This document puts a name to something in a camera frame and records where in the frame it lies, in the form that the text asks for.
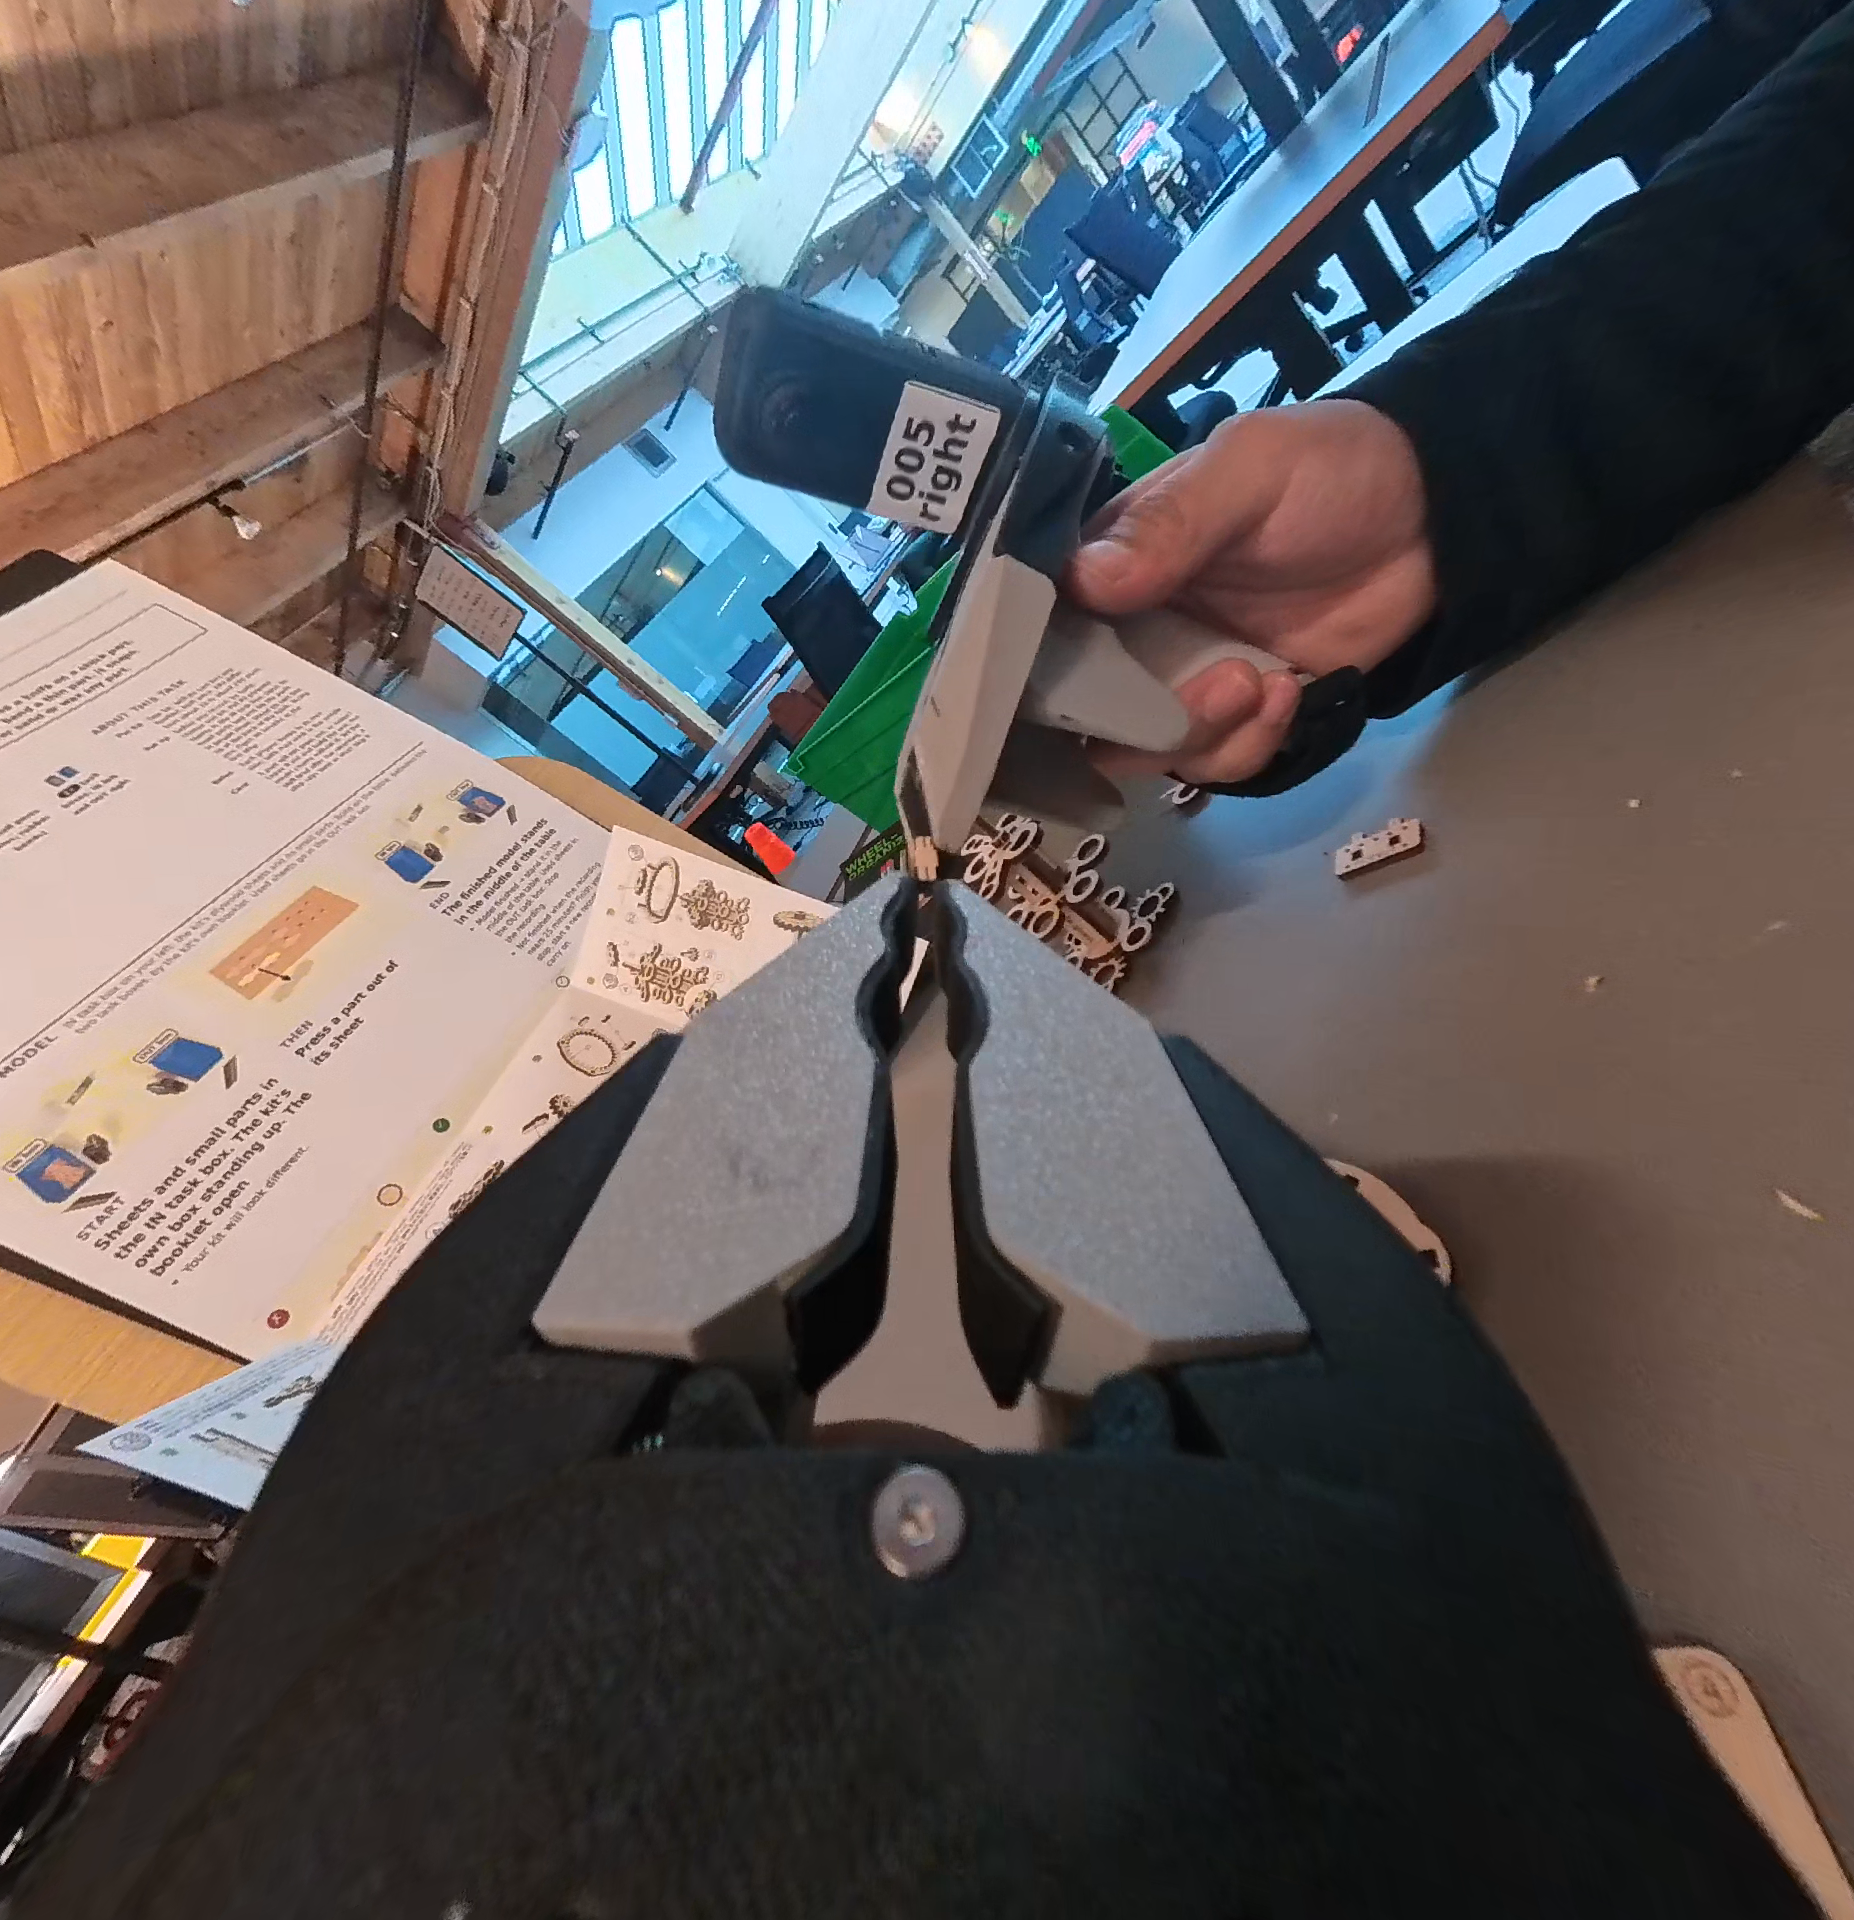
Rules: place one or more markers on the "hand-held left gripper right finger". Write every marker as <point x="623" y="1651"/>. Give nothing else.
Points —
<point x="1124" y="1185"/>

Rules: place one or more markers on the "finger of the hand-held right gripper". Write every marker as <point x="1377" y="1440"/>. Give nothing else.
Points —
<point x="978" y="673"/>

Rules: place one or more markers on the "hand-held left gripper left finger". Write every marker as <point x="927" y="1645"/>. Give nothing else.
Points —
<point x="719" y="1185"/>

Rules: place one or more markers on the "person's right forearm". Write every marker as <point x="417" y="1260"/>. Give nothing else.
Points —
<point x="1617" y="374"/>

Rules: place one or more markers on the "dark model kit box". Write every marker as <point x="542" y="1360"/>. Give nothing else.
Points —
<point x="866" y="866"/>

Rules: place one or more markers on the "wooden model piece with rings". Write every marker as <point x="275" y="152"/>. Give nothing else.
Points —
<point x="1062" y="897"/>

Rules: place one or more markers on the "person's right hand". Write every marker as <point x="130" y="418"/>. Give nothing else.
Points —
<point x="1289" y="524"/>

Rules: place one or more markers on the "illustrated assembly booklet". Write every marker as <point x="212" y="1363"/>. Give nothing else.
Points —
<point x="672" y="945"/>

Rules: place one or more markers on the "orange plastic piece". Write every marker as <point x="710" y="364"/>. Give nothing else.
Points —
<point x="772" y="851"/>

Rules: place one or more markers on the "small rectangular wooden piece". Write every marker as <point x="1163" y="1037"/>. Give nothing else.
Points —
<point x="1377" y="848"/>

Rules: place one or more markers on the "long white table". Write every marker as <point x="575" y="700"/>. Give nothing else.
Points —
<point x="1315" y="178"/>

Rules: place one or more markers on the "spotlight lamp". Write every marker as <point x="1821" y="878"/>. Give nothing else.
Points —
<point x="239" y="521"/>

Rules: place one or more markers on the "printed task sheet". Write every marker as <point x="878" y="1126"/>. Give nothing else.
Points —
<point x="190" y="825"/>

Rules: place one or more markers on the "stack of dark frames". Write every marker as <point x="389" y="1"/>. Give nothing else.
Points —
<point x="58" y="1589"/>

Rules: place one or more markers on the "wall notice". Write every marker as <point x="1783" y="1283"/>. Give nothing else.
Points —
<point x="467" y="595"/>

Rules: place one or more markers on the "wooden sheet frame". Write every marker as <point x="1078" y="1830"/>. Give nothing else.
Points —
<point x="1753" y="1784"/>

